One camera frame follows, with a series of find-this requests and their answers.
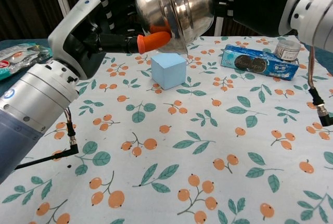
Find teal and silver snack bag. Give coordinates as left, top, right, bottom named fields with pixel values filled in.
left=0, top=42, right=53, bottom=82

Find floral tablecloth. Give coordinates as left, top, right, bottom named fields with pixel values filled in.
left=0, top=35, right=333, bottom=224

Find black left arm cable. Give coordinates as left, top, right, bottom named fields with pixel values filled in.
left=14, top=106, right=80, bottom=170

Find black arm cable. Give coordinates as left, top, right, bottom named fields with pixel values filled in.
left=306, top=44, right=333, bottom=128
left=14, top=106, right=80, bottom=170

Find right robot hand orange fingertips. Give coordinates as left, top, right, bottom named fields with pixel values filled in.
left=179, top=0, right=304, bottom=37

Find light blue cube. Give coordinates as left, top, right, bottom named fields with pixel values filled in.
left=150, top=53, right=187, bottom=90

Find blue cookie package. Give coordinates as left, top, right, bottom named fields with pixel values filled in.
left=220, top=44, right=300, bottom=81

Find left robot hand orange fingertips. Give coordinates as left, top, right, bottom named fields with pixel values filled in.
left=48, top=0, right=172, bottom=81

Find small clear plastic jar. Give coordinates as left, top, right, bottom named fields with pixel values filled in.
left=274, top=39, right=302, bottom=61

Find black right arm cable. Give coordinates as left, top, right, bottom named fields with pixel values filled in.
left=306, top=44, right=333, bottom=128

